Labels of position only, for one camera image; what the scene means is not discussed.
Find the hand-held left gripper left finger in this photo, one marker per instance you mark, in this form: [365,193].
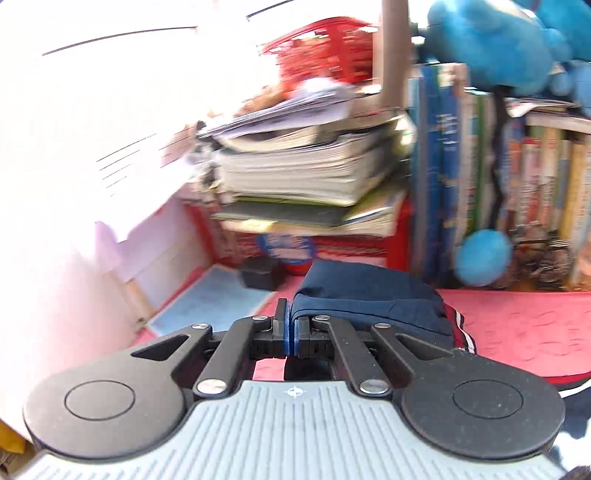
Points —
[286,339]

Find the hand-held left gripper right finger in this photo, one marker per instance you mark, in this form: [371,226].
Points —
[304,344]

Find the navy and white jacket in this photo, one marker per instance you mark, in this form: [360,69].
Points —
[369,295]

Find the small black box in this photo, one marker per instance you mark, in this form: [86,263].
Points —
[261,274]

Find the light blue booklet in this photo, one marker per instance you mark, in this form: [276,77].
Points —
[207,300]

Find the red plastic crate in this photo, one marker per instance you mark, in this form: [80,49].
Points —
[401,221]

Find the stack of papers and booklets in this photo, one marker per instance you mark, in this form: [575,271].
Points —
[300,170]

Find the white paper sheets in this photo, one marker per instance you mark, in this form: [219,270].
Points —
[147,240]

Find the blue plush ball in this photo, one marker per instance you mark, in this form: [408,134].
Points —
[482,256]

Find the pink bunny print blanket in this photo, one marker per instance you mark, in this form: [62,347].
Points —
[508,332]

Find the row of books under plush toys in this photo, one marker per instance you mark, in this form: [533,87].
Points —
[438,161]

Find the red plastic basket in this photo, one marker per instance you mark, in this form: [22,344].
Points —
[332,50]

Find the grey leaning board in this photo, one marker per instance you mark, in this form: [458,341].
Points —
[395,46]

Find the large blue plush toy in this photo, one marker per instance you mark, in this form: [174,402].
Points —
[485,37]

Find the blue round-headed plush toy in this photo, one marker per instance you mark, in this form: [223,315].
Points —
[572,46]

